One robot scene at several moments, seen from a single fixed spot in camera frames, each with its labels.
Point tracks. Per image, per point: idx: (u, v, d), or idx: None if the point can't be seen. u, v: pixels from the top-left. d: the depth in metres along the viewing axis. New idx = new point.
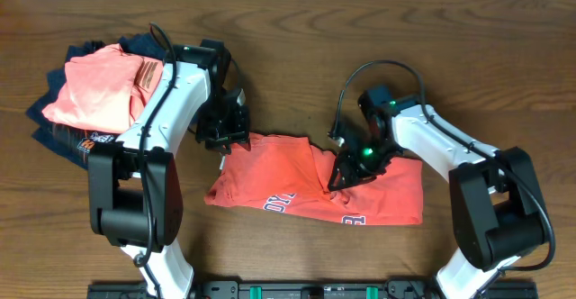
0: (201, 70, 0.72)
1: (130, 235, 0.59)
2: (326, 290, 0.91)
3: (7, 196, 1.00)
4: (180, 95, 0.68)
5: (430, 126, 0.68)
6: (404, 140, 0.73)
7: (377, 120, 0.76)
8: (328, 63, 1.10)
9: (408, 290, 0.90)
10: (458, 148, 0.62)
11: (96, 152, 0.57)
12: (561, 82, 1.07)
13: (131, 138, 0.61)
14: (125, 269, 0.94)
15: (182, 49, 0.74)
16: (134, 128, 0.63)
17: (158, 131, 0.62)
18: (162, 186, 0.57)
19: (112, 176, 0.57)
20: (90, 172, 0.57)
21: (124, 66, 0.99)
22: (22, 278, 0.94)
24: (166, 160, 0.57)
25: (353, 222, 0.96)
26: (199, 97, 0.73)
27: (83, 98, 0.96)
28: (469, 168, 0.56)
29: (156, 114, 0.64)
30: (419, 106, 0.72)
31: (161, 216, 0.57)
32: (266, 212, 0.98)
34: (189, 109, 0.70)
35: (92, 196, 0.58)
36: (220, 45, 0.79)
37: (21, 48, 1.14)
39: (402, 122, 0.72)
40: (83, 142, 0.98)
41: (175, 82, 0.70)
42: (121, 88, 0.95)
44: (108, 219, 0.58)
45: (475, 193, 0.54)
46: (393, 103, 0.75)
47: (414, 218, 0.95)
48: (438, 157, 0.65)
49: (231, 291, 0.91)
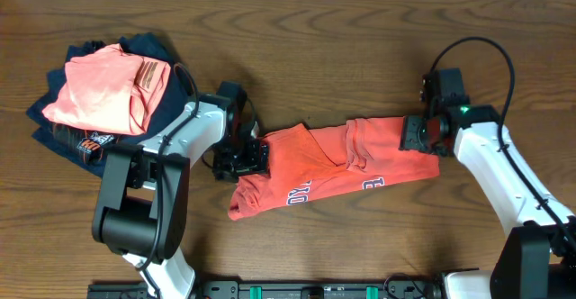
0: (220, 110, 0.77)
1: (131, 244, 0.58)
2: (326, 290, 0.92)
3: (7, 196, 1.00)
4: (201, 126, 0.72)
5: (501, 156, 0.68)
6: (466, 153, 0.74)
7: (441, 123, 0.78)
8: (328, 63, 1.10)
9: (408, 290, 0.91)
10: (529, 198, 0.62)
11: (117, 154, 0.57)
12: (561, 81, 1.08)
13: (153, 143, 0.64)
14: (125, 269, 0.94)
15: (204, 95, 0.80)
16: (156, 138, 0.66)
17: (177, 143, 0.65)
18: (175, 189, 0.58)
19: (126, 178, 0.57)
20: (106, 169, 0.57)
21: (124, 66, 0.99)
22: (22, 277, 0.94)
24: (183, 165, 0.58)
25: (373, 185, 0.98)
26: (212, 135, 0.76)
27: (83, 98, 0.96)
28: (534, 230, 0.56)
29: (177, 131, 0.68)
30: (495, 127, 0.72)
31: (166, 227, 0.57)
32: (266, 211, 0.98)
34: (202, 145, 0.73)
35: (102, 194, 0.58)
36: (237, 88, 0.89)
37: (21, 49, 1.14)
39: (472, 139, 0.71)
40: (83, 142, 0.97)
41: (197, 114, 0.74)
42: (121, 88, 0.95)
44: (112, 222, 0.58)
45: (535, 258, 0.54)
46: (465, 111, 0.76)
47: (430, 171, 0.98)
48: (502, 201, 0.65)
49: (231, 291, 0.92)
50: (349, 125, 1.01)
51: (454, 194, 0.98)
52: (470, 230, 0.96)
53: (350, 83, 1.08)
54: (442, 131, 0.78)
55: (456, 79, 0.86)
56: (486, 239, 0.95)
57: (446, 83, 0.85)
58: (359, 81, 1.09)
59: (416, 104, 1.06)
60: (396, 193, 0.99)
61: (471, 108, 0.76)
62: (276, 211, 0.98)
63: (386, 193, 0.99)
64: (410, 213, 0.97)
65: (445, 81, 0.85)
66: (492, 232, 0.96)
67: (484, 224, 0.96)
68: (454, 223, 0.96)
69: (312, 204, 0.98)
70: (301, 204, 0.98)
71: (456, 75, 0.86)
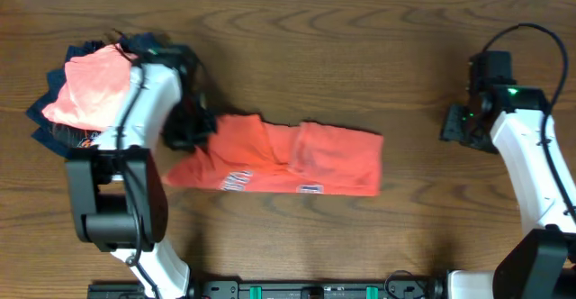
0: (169, 71, 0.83)
1: (116, 237, 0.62)
2: (326, 290, 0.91)
3: (7, 196, 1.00)
4: (151, 95, 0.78)
5: (540, 151, 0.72)
6: (501, 136, 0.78)
7: (484, 101, 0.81)
8: (328, 63, 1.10)
9: (408, 290, 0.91)
10: (558, 203, 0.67)
11: (75, 158, 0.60)
12: (562, 81, 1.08)
13: (107, 140, 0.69)
14: (125, 269, 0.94)
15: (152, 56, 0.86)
16: (109, 131, 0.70)
17: (133, 130, 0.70)
18: (142, 182, 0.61)
19: (93, 177, 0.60)
20: (68, 177, 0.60)
21: (124, 66, 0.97)
22: (22, 277, 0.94)
24: (144, 156, 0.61)
25: (309, 192, 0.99)
26: (168, 95, 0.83)
27: (83, 98, 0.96)
28: (555, 238, 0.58)
29: (129, 115, 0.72)
30: (539, 117, 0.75)
31: (146, 214, 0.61)
32: (266, 212, 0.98)
34: (161, 109, 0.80)
35: (75, 202, 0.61)
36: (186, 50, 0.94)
37: (21, 48, 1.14)
39: (513, 124, 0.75)
40: (83, 142, 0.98)
41: (144, 84, 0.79)
42: (121, 89, 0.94)
44: (94, 224, 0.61)
45: (549, 261, 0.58)
46: (513, 92, 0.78)
47: (369, 190, 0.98)
48: (529, 196, 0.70)
49: (231, 291, 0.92)
50: (301, 127, 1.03)
51: (454, 194, 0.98)
52: (470, 230, 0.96)
53: (350, 83, 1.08)
54: (483, 110, 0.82)
55: (503, 64, 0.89)
56: (486, 239, 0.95)
57: (493, 65, 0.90)
58: (358, 81, 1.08)
59: (415, 104, 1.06)
60: (396, 193, 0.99)
61: (519, 89, 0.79)
62: (278, 211, 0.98)
63: (386, 192, 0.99)
64: (409, 213, 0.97)
65: (491, 64, 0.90)
66: (492, 232, 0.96)
67: (483, 224, 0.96)
68: (453, 222, 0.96)
69: (312, 204, 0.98)
70: (300, 204, 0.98)
71: (504, 59, 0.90)
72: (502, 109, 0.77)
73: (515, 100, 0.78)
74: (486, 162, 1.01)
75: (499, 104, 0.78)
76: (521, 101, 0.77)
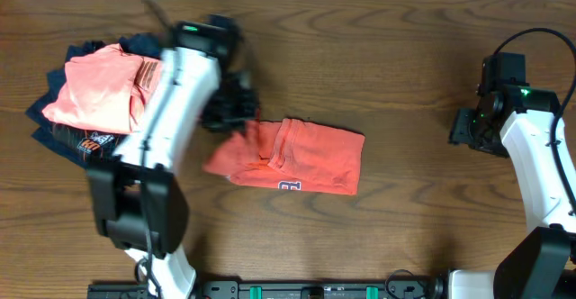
0: (208, 58, 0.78)
1: (133, 240, 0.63)
2: (326, 290, 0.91)
3: (7, 196, 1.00)
4: (186, 92, 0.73)
5: (549, 152, 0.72)
6: (510, 136, 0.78)
7: (495, 101, 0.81)
8: (328, 63, 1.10)
9: (408, 290, 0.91)
10: (564, 203, 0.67)
11: (96, 169, 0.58)
12: (562, 81, 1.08)
13: (132, 151, 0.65)
14: (125, 269, 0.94)
15: (188, 33, 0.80)
16: (136, 139, 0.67)
17: (161, 142, 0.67)
18: (161, 206, 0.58)
19: (113, 191, 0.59)
20: (91, 185, 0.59)
21: (124, 66, 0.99)
22: (22, 278, 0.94)
24: (166, 182, 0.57)
25: (288, 187, 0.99)
26: (204, 84, 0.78)
27: (83, 98, 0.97)
28: (559, 236, 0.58)
29: (157, 125, 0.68)
30: (550, 119, 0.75)
31: (161, 231, 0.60)
32: (266, 212, 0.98)
34: (196, 104, 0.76)
35: (95, 206, 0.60)
36: (226, 24, 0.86)
37: (21, 48, 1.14)
39: (524, 124, 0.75)
40: (83, 142, 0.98)
41: (177, 77, 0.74)
42: (121, 88, 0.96)
44: (114, 227, 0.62)
45: (551, 259, 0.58)
46: (525, 93, 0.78)
47: (348, 190, 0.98)
48: (535, 195, 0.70)
49: (231, 291, 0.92)
50: (283, 122, 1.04)
51: (454, 194, 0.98)
52: (470, 230, 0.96)
53: (350, 83, 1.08)
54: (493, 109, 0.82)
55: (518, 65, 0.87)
56: (486, 239, 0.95)
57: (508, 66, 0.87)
58: (359, 81, 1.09)
59: (416, 104, 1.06)
60: (396, 193, 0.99)
61: (531, 90, 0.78)
62: (279, 211, 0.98)
63: (386, 192, 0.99)
64: (409, 213, 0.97)
65: (508, 65, 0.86)
66: (492, 232, 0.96)
67: (484, 224, 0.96)
68: (453, 222, 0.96)
69: (312, 204, 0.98)
70: (300, 204, 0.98)
71: (520, 60, 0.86)
72: (514, 109, 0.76)
73: (526, 101, 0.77)
74: (487, 162, 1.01)
75: (509, 104, 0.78)
76: (533, 103, 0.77)
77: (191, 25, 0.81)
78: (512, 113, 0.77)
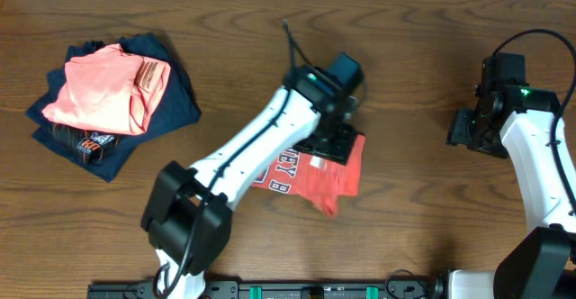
0: (312, 113, 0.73)
1: (168, 249, 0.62)
2: (326, 290, 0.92)
3: (7, 196, 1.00)
4: (278, 134, 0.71)
5: (549, 152, 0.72)
6: (510, 136, 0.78)
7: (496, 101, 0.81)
8: (328, 63, 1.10)
9: (408, 290, 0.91)
10: (563, 203, 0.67)
11: (170, 173, 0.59)
12: (562, 82, 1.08)
13: (207, 171, 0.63)
14: (125, 269, 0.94)
15: (308, 77, 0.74)
16: (218, 159, 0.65)
17: (236, 175, 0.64)
18: (208, 234, 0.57)
19: (173, 198, 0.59)
20: (156, 185, 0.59)
21: (124, 66, 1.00)
22: (22, 277, 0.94)
24: (224, 217, 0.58)
25: (277, 187, 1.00)
26: (297, 134, 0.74)
27: (83, 98, 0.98)
28: (559, 236, 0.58)
29: (240, 157, 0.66)
30: (551, 119, 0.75)
31: (199, 256, 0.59)
32: (266, 212, 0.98)
34: (279, 149, 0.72)
35: (149, 204, 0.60)
36: (355, 74, 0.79)
37: (21, 48, 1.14)
39: (524, 125, 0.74)
40: (83, 142, 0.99)
41: (277, 118, 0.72)
42: (121, 88, 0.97)
44: (156, 229, 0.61)
45: (551, 260, 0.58)
46: (526, 93, 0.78)
47: (349, 192, 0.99)
48: (535, 195, 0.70)
49: (231, 291, 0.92)
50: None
51: (454, 194, 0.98)
52: (470, 230, 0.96)
53: None
54: (493, 109, 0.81)
55: (520, 65, 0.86)
56: (485, 239, 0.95)
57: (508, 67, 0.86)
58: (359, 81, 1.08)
59: (416, 104, 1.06)
60: (396, 193, 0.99)
61: (532, 90, 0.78)
62: (278, 211, 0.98)
63: (386, 192, 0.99)
64: (409, 213, 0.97)
65: (508, 64, 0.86)
66: (492, 232, 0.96)
67: (484, 224, 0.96)
68: (453, 222, 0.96)
69: (312, 204, 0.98)
70: (301, 204, 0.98)
71: (520, 60, 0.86)
72: (514, 109, 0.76)
73: (526, 101, 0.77)
74: (487, 161, 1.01)
75: (510, 104, 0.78)
76: (533, 102, 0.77)
77: (315, 70, 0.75)
78: (513, 113, 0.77)
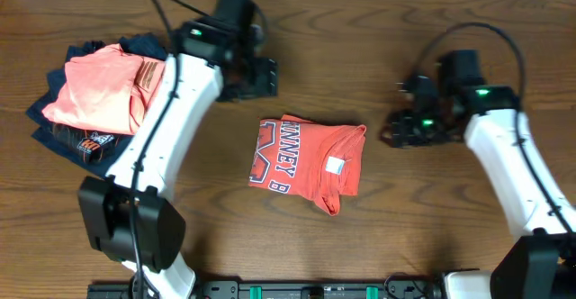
0: (209, 69, 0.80)
1: (127, 257, 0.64)
2: (326, 290, 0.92)
3: (7, 196, 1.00)
4: (182, 108, 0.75)
5: (517, 151, 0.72)
6: (479, 140, 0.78)
7: (456, 104, 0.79)
8: (328, 63, 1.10)
9: (408, 290, 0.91)
10: (541, 203, 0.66)
11: (88, 190, 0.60)
12: (562, 82, 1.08)
13: (124, 171, 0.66)
14: (125, 269, 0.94)
15: (193, 34, 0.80)
16: (129, 157, 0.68)
17: (155, 160, 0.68)
18: (152, 227, 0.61)
19: (103, 211, 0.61)
20: (82, 206, 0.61)
21: (124, 66, 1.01)
22: (22, 278, 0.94)
24: (158, 206, 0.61)
25: (277, 188, 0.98)
26: (208, 92, 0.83)
27: (83, 98, 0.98)
28: (543, 240, 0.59)
29: (149, 143, 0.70)
30: (514, 115, 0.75)
31: (154, 249, 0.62)
32: (266, 212, 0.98)
34: (194, 115, 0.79)
35: (89, 226, 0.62)
36: (236, 17, 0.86)
37: (21, 48, 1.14)
39: (488, 129, 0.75)
40: (83, 142, 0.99)
41: (175, 90, 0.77)
42: (121, 88, 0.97)
44: (107, 244, 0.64)
45: (542, 267, 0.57)
46: (482, 93, 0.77)
47: (350, 191, 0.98)
48: (512, 198, 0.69)
49: (231, 291, 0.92)
50: (298, 131, 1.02)
51: (454, 194, 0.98)
52: (470, 230, 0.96)
53: (349, 83, 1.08)
54: (455, 113, 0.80)
55: (472, 62, 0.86)
56: (485, 239, 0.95)
57: (461, 65, 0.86)
58: (358, 81, 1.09)
59: None
60: (396, 193, 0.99)
61: (489, 89, 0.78)
62: (279, 212, 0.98)
63: (386, 193, 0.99)
64: (409, 213, 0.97)
65: (461, 63, 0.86)
66: (492, 232, 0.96)
67: (484, 224, 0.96)
68: (453, 222, 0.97)
69: (312, 204, 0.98)
70: (301, 204, 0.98)
71: (472, 58, 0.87)
72: (475, 113, 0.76)
73: (486, 101, 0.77)
74: None
75: (469, 106, 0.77)
76: (493, 101, 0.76)
77: (198, 26, 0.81)
78: (474, 116, 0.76)
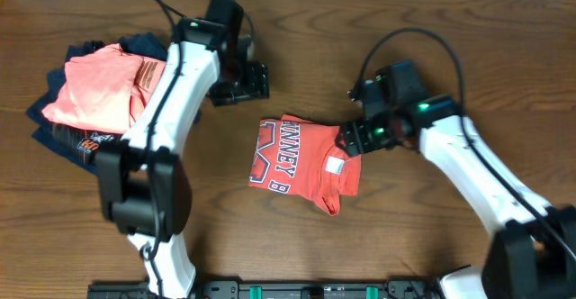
0: (208, 53, 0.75)
1: (139, 223, 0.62)
2: (326, 290, 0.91)
3: (8, 196, 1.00)
4: (189, 83, 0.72)
5: (471, 153, 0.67)
6: (434, 151, 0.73)
7: (403, 123, 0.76)
8: (328, 63, 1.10)
9: (408, 290, 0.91)
10: (505, 196, 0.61)
11: (104, 152, 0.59)
12: (562, 82, 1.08)
13: (138, 134, 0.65)
14: (125, 269, 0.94)
15: (189, 25, 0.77)
16: (139, 123, 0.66)
17: (165, 127, 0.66)
18: (168, 184, 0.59)
19: (121, 173, 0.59)
20: (97, 169, 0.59)
21: (124, 66, 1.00)
22: (22, 278, 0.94)
24: (173, 160, 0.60)
25: (277, 188, 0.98)
26: (208, 77, 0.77)
27: (83, 98, 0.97)
28: (514, 230, 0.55)
29: (161, 110, 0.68)
30: (458, 122, 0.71)
31: (168, 209, 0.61)
32: (266, 212, 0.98)
34: (196, 95, 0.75)
35: (102, 191, 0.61)
36: (228, 13, 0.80)
37: (21, 48, 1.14)
39: (438, 140, 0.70)
40: (83, 142, 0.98)
41: (181, 67, 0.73)
42: (121, 88, 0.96)
44: (120, 210, 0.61)
45: (522, 258, 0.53)
46: (425, 107, 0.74)
47: (350, 191, 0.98)
48: (477, 196, 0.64)
49: (231, 292, 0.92)
50: (298, 131, 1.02)
51: (454, 194, 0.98)
52: (470, 230, 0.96)
53: (349, 83, 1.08)
54: (405, 131, 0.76)
55: (411, 74, 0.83)
56: (485, 239, 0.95)
57: (401, 78, 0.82)
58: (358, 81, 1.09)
59: None
60: (396, 194, 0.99)
61: (430, 103, 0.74)
62: (280, 212, 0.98)
63: (386, 193, 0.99)
64: (409, 213, 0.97)
65: (399, 77, 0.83)
66: None
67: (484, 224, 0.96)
68: (453, 222, 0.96)
69: (312, 204, 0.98)
70: (300, 205, 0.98)
71: (410, 68, 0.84)
72: (421, 127, 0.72)
73: (429, 114, 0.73)
74: None
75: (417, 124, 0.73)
76: (434, 113, 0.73)
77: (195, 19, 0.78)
78: (422, 130, 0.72)
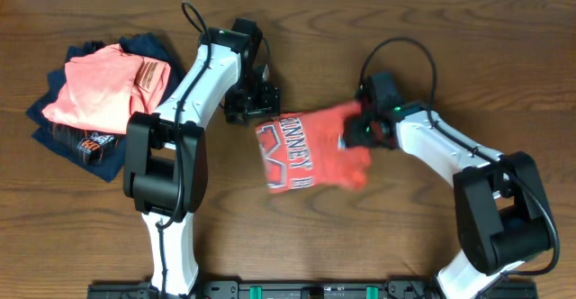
0: (233, 54, 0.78)
1: (157, 199, 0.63)
2: (326, 290, 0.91)
3: (8, 196, 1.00)
4: (215, 75, 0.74)
5: (435, 131, 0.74)
6: (408, 143, 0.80)
7: (382, 126, 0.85)
8: (328, 63, 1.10)
9: (408, 290, 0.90)
10: (463, 152, 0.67)
11: (136, 122, 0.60)
12: (561, 81, 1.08)
13: (167, 110, 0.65)
14: (125, 269, 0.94)
15: (217, 32, 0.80)
16: (169, 103, 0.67)
17: (192, 106, 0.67)
18: (193, 156, 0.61)
19: (148, 145, 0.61)
20: (128, 139, 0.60)
21: (124, 66, 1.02)
22: (22, 278, 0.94)
24: (200, 134, 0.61)
25: (301, 184, 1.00)
26: (229, 78, 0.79)
27: (84, 99, 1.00)
28: (472, 174, 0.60)
29: (190, 91, 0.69)
30: (425, 113, 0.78)
31: (189, 184, 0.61)
32: (267, 212, 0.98)
34: (220, 90, 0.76)
35: (128, 161, 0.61)
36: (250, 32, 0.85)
37: (21, 48, 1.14)
39: (408, 128, 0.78)
40: (83, 142, 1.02)
41: (209, 62, 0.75)
42: (121, 89, 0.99)
44: (140, 184, 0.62)
45: (481, 197, 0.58)
46: (398, 109, 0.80)
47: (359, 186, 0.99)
48: (443, 162, 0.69)
49: (231, 291, 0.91)
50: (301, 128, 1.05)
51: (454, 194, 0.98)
52: None
53: (349, 83, 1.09)
54: (384, 134, 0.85)
55: (389, 84, 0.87)
56: None
57: (379, 86, 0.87)
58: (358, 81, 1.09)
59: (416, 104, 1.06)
60: (396, 193, 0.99)
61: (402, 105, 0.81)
62: (281, 212, 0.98)
63: (386, 193, 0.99)
64: (409, 213, 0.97)
65: (379, 86, 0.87)
66: None
67: None
68: (452, 223, 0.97)
69: (312, 204, 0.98)
70: (301, 204, 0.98)
71: (389, 79, 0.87)
72: (395, 122, 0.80)
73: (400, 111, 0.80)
74: None
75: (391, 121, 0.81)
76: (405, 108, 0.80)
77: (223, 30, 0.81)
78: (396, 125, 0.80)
